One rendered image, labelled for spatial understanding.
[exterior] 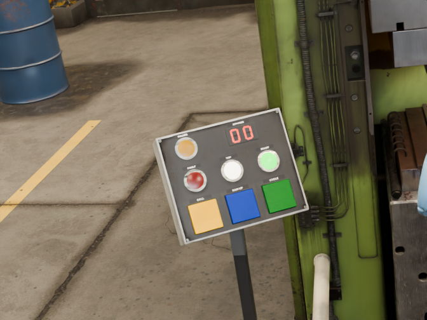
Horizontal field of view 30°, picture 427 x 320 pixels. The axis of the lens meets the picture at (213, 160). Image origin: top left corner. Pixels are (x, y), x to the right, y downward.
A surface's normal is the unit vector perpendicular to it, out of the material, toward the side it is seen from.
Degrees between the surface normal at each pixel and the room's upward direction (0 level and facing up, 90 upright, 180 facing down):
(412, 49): 90
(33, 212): 0
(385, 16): 90
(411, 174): 90
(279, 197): 60
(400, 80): 90
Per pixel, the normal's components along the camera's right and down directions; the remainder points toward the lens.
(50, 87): 0.69, 0.20
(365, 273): -0.14, 0.42
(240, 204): 0.18, -0.14
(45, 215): -0.14, -0.90
